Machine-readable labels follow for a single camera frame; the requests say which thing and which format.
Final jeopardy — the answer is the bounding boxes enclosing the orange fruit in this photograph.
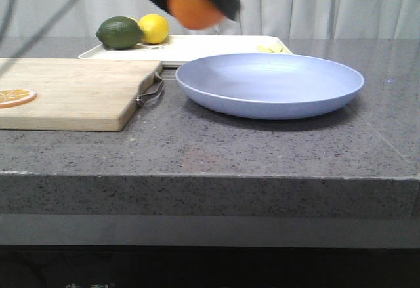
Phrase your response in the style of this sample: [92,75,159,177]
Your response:
[167,0,226,30]

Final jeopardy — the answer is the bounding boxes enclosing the blue plate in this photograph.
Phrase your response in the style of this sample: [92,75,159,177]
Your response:
[176,53,364,120]

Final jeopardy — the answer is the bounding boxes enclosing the white plastic tray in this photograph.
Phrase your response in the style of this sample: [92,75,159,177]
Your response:
[79,35,292,68]

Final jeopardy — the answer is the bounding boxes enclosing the yellow lemon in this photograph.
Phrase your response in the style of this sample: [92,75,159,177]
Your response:
[138,14,170,44]

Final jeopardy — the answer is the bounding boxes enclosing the green lime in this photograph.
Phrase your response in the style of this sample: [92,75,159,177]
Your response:
[96,16,143,50]

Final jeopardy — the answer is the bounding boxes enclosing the white curtain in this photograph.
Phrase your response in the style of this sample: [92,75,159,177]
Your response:
[7,0,419,39]

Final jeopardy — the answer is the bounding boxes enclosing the bamboo cutting board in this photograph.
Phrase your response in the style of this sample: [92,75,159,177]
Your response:
[1,58,163,131]

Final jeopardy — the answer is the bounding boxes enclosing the orange slice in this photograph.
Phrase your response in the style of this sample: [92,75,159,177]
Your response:
[1,89,37,108]

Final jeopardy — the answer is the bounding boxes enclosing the grey cutting board strap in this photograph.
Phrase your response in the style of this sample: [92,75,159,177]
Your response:
[135,71,165,108]

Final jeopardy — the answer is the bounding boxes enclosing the black cable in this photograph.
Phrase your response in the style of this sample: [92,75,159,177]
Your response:
[0,0,99,75]

